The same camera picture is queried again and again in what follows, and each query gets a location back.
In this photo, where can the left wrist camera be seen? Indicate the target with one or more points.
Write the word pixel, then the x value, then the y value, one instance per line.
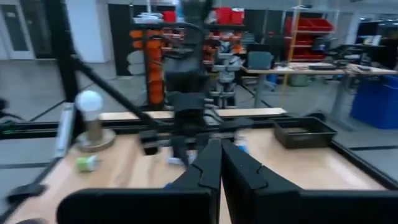
pixel 188 107

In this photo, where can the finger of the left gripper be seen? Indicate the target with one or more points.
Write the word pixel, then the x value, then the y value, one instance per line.
pixel 180 149
pixel 201 141

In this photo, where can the green waste bin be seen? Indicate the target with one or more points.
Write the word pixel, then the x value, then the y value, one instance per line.
pixel 298 80

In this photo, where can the red shelving unit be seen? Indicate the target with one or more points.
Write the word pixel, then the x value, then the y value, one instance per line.
pixel 308 34

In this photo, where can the blue sand hourglass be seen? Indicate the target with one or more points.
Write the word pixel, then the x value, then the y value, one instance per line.
pixel 243 143

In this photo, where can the large blue bin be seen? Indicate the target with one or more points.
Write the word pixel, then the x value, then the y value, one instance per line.
pixel 376 102

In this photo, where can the white bulb brass lamp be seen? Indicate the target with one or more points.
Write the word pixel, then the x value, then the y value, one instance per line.
pixel 89 101

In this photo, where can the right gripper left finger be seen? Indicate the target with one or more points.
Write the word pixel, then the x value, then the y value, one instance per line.
pixel 199 186

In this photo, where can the red storage bin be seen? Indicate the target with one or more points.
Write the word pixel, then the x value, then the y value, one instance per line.
pixel 237 17
pixel 224 15
pixel 169 16

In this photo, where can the green white plug charger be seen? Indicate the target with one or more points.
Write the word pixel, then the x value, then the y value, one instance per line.
pixel 86 163

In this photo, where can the black plastic basket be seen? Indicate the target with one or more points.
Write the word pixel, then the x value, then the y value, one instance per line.
pixel 303 137

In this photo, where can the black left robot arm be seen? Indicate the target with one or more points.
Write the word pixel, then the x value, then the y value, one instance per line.
pixel 192 74

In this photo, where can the grey blue chair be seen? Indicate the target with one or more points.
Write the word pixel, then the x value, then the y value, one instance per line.
pixel 260 60

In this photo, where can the silver metal bar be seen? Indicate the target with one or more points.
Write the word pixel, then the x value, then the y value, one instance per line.
pixel 64 130

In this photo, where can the black aluminium table frame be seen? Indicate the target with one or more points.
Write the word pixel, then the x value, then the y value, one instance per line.
pixel 127 124

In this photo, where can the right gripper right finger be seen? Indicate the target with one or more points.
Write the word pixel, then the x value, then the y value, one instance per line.
pixel 248 193

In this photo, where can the orange black parts rack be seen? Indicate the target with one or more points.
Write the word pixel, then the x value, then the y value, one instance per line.
pixel 154 68

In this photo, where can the grey equipment stack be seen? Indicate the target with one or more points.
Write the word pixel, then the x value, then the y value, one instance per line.
pixel 228 65

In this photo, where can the wooden workshop desk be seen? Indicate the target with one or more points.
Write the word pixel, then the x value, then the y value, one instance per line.
pixel 317 71

